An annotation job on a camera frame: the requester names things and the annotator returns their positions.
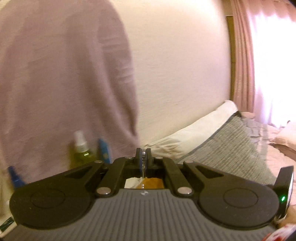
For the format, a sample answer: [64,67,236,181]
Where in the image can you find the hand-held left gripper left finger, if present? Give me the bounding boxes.
[35,148,143,197]

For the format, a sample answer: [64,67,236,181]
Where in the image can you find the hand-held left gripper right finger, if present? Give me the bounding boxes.
[145,148,255,197]

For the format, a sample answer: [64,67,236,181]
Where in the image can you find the thin silver chain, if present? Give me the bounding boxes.
[142,151,147,189]

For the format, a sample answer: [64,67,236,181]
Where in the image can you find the yellow plastic tray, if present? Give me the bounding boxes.
[137,177,165,189]

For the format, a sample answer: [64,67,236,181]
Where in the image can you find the blue and white tube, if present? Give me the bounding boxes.
[97,138,114,164]

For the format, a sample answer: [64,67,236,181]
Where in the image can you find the red and white packet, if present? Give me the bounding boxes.
[262,222,296,241]

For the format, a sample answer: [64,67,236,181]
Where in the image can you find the pink pillow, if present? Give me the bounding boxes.
[270,120,296,153]

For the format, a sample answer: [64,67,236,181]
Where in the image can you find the pink bedding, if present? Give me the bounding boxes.
[240,111,296,207]

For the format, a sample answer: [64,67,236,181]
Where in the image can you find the white pillow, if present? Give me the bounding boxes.
[125,100,238,163]

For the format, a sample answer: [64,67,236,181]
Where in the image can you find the green spray bottle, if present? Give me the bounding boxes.
[70,130,96,168]

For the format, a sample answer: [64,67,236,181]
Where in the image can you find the grey striped pillow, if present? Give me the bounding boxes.
[173,111,278,184]

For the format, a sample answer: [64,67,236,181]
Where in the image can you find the purple hanging towel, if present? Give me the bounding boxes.
[0,0,140,183]

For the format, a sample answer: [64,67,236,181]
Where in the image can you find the pink curtain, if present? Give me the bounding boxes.
[231,0,296,128]

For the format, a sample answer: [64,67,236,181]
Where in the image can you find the blue plastic bottle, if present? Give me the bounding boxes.
[8,166,26,189]

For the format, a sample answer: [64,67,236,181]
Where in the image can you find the wooden window frame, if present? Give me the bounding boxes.
[226,15,236,102]

